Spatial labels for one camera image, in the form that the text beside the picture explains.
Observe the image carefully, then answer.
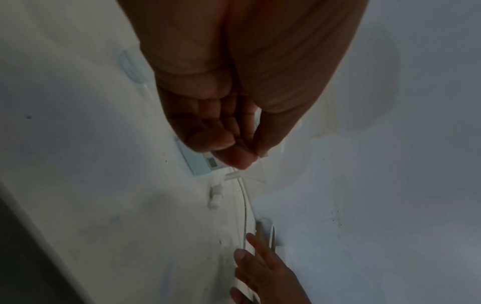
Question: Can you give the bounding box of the white spray cap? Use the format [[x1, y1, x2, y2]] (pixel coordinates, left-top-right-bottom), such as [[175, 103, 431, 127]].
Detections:
[[207, 183, 225, 209]]

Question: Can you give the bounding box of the person's left hand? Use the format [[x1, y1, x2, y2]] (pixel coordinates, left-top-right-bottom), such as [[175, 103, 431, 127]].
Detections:
[[116, 0, 369, 171]]

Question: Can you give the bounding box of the small clear funnel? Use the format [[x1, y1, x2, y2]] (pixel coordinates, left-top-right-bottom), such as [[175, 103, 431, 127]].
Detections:
[[224, 154, 269, 186]]

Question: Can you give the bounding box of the large translucent bottle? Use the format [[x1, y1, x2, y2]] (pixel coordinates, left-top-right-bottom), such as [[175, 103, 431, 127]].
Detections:
[[174, 136, 232, 178]]

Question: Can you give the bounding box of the white round lamp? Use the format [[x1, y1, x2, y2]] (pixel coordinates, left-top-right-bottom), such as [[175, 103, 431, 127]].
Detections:
[[261, 218, 279, 251]]

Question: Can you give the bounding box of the person's right hand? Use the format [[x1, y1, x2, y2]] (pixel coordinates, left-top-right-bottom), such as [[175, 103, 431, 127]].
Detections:
[[229, 232, 313, 304]]

